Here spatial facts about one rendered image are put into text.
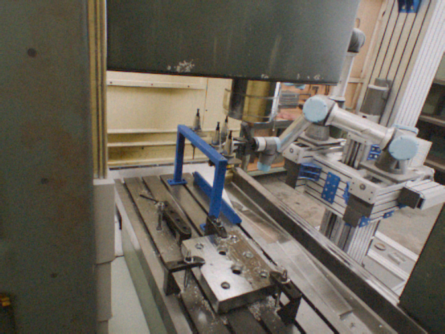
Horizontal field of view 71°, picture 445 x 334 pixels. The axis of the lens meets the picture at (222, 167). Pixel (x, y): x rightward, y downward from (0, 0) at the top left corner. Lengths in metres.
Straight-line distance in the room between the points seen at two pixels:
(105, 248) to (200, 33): 0.47
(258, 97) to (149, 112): 1.13
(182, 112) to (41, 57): 1.60
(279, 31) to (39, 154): 0.57
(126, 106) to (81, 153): 1.43
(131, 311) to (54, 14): 1.20
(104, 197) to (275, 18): 0.53
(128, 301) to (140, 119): 0.99
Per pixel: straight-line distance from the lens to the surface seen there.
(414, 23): 1.97
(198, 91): 1.98
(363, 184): 1.68
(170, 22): 0.67
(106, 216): 0.63
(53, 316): 0.60
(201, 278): 1.06
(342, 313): 1.52
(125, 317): 1.41
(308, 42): 0.86
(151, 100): 1.89
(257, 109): 0.86
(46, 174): 0.46
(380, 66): 2.01
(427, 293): 1.44
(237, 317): 1.07
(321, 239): 1.70
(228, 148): 1.30
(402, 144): 1.59
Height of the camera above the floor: 1.69
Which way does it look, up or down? 23 degrees down
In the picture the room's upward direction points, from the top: 8 degrees clockwise
